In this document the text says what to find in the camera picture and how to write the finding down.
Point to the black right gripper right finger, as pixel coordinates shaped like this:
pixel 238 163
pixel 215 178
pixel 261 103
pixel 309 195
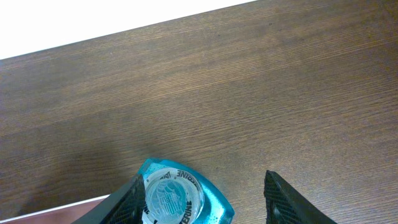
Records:
pixel 285 205

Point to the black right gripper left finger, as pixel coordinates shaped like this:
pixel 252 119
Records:
pixel 124 206

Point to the blue mouthwash bottle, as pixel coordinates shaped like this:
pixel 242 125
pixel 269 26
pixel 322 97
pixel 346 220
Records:
pixel 177 194

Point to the pink open cardboard box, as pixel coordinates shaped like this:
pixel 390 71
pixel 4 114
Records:
pixel 64 214

